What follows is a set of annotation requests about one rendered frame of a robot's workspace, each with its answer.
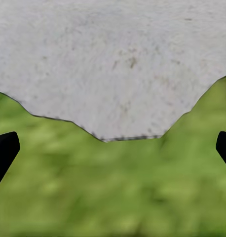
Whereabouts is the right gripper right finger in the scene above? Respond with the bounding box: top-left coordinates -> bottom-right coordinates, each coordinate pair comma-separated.
216,131 -> 226,163

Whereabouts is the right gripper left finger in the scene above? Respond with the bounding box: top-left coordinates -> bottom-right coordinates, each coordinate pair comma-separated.
0,131 -> 20,182

